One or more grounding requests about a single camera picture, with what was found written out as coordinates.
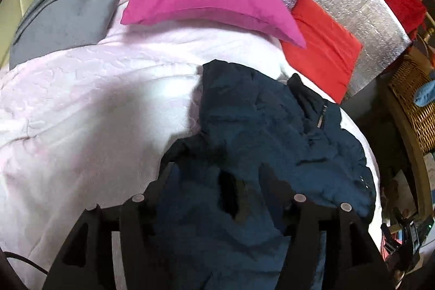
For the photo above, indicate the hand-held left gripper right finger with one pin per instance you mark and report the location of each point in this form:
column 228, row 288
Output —
column 268, row 176

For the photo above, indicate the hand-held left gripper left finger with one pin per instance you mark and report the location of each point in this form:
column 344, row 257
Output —
column 170, row 155

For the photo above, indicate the dark blue jacket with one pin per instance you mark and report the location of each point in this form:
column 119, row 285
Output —
column 258, row 113

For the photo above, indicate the pale pink blanket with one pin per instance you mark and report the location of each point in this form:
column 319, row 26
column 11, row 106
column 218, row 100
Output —
column 85, row 106

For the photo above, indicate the orange-red cloth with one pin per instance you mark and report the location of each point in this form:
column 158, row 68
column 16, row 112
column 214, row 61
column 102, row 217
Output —
column 323, row 45

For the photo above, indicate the black plastic object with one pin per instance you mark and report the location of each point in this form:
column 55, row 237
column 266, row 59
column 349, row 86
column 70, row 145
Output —
column 407, row 239

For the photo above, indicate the grey cloth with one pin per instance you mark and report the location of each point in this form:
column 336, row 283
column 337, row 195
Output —
column 68, row 11

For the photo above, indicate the light blue cloth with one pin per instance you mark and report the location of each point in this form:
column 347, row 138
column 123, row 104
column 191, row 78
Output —
column 425, row 94

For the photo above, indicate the silver foil mat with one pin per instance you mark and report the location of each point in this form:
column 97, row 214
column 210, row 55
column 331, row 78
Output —
column 356, row 11

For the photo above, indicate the beige cushion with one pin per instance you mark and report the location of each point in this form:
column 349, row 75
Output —
column 13, row 4

